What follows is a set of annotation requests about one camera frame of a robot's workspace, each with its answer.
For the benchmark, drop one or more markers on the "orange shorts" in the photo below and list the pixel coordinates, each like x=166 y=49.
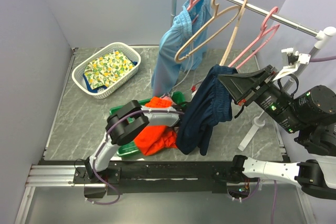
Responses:
x=153 y=139

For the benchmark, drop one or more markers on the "pink empty hanger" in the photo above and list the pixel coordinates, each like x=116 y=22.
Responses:
x=264 y=31

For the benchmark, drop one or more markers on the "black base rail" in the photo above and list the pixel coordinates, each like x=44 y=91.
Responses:
x=161 y=177

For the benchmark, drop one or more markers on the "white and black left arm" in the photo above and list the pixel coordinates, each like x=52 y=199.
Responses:
x=124 y=126

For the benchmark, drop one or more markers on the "white laundry basket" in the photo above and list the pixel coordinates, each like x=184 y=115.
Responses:
x=79 y=70

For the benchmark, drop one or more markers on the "floral patterned cloth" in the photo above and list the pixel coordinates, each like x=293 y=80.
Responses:
x=115 y=56

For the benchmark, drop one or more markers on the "pink patterned shorts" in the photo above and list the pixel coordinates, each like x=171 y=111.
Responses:
x=167 y=97

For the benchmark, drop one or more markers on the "navy blue shorts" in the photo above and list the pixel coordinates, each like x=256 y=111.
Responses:
x=210 y=105

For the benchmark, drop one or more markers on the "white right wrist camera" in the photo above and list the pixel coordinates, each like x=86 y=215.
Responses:
x=291 y=61

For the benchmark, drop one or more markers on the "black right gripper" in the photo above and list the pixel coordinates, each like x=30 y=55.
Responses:
x=240 y=84

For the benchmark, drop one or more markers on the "white clothes rack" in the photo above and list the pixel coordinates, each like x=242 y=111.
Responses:
x=222 y=6

